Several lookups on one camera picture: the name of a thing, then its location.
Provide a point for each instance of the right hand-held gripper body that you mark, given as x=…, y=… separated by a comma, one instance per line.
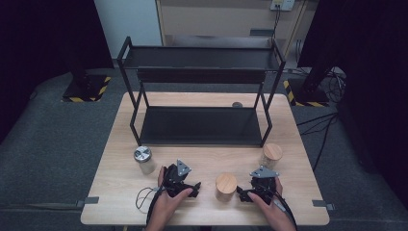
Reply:
x=263, y=186

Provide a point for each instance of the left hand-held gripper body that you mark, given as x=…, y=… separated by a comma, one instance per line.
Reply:
x=173, y=176

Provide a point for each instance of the wooden-lid jar brown contents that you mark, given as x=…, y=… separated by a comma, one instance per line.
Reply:
x=226, y=184

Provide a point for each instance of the metal-lid glass jar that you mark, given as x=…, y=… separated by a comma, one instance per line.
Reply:
x=144, y=160

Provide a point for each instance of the wooden-lid jar pale contents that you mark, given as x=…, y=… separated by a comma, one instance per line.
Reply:
x=272, y=151

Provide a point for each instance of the black metal shelf rack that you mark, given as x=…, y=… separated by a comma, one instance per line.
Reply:
x=198, y=125

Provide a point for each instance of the person's right hand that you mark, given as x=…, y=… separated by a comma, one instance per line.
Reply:
x=274, y=208

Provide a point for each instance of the person's left hand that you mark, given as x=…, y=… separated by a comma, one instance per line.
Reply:
x=168, y=203

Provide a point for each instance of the round grey table grommet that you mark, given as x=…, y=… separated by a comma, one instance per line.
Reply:
x=237, y=104

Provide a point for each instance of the black stand with striped base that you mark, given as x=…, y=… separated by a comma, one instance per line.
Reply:
x=85, y=88
x=308, y=94

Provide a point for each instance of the dark curtain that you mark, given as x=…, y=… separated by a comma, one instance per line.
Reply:
x=38, y=48
x=372, y=64

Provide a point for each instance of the beige cabinet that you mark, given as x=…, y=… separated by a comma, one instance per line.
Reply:
x=218, y=19

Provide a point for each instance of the grey metal table bracket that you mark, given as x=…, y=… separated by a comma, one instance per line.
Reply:
x=322, y=203
x=87, y=201

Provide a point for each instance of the white wall socket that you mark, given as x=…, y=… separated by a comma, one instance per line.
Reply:
x=283, y=4

